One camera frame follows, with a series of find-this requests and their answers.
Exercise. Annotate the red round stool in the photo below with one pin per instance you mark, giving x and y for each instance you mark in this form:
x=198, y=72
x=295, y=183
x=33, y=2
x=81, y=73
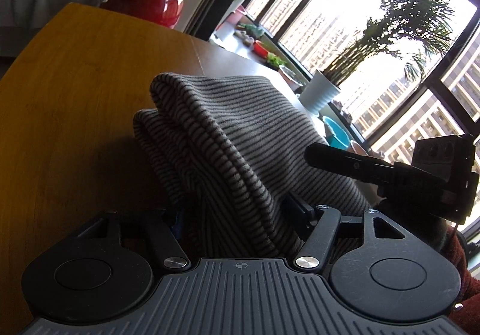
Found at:
x=162, y=12

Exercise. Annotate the white potted plant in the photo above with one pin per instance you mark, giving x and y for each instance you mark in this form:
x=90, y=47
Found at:
x=424, y=21

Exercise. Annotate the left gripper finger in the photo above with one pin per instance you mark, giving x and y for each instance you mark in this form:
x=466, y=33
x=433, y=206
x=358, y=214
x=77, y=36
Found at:
x=316, y=227

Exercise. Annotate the red plastic basin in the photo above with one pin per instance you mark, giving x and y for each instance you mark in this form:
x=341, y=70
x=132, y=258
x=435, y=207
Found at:
x=260, y=50

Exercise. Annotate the pink basin with plants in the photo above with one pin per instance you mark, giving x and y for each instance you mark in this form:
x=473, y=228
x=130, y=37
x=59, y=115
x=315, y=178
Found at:
x=289, y=77

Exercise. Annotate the grey striped knit garment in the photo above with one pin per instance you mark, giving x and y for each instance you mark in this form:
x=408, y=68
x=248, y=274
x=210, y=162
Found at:
x=226, y=150

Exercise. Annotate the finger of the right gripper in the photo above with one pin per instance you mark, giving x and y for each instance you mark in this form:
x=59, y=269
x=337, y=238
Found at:
x=359, y=167

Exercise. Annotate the teal plastic basin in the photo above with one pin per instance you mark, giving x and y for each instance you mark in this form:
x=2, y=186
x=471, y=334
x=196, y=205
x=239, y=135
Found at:
x=336, y=136

